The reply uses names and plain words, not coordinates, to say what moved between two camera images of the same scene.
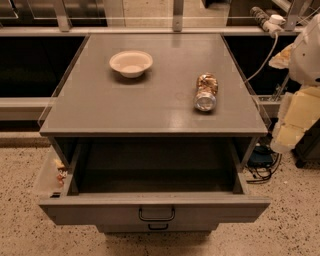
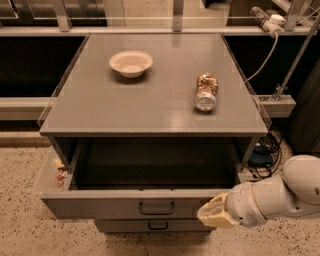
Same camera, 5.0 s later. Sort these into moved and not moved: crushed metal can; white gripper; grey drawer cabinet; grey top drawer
Moved: white gripper
Not moved: crushed metal can; grey drawer cabinet; grey top drawer
